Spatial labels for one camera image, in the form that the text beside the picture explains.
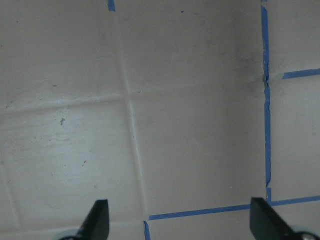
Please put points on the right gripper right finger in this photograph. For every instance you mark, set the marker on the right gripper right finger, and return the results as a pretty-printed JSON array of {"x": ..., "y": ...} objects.
[{"x": 266, "y": 224}]

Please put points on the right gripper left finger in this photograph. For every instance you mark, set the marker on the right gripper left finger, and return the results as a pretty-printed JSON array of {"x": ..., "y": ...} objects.
[{"x": 96, "y": 225}]

